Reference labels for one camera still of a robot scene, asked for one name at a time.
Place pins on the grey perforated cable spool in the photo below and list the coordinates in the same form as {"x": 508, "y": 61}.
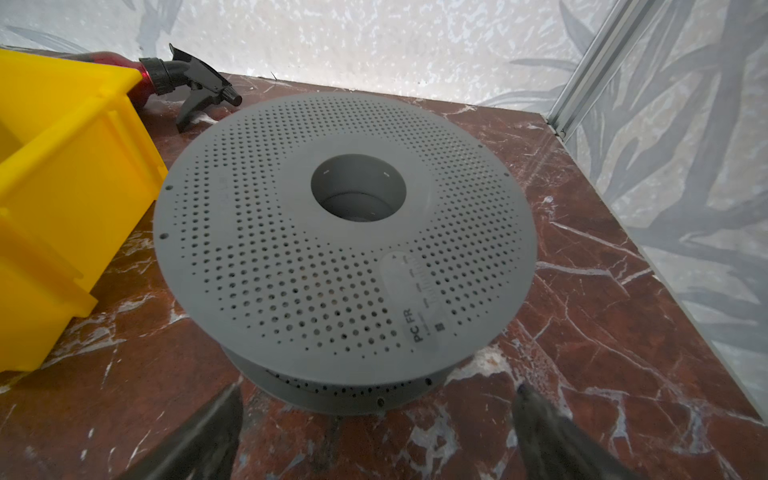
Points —
{"x": 346, "y": 251}

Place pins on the aluminium frame profile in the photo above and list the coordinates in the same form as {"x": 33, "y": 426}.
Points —
{"x": 623, "y": 27}

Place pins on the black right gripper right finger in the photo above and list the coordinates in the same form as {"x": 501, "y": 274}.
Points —
{"x": 553, "y": 447}

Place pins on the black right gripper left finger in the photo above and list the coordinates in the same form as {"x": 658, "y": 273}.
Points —
{"x": 205, "y": 446}

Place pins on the yellow plastic bin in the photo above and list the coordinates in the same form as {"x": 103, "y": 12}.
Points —
{"x": 78, "y": 172}

